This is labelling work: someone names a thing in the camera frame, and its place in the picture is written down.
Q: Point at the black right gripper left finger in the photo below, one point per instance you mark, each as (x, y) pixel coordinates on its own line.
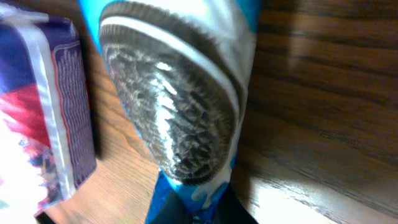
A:
(167, 208)

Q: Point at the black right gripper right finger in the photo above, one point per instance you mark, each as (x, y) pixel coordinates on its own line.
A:
(231, 211)

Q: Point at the blue Oreo cookie pack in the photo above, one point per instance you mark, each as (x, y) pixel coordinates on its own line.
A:
(181, 70)

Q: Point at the red purple pad package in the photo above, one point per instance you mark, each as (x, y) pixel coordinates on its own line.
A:
(47, 149)

